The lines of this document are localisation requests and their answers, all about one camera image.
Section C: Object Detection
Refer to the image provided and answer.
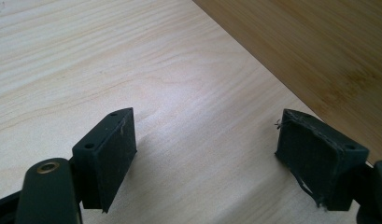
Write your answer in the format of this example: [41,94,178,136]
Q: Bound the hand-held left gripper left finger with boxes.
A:
[71,106,138,214]

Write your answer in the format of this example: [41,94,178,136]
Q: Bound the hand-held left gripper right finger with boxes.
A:
[275,108,370,212]

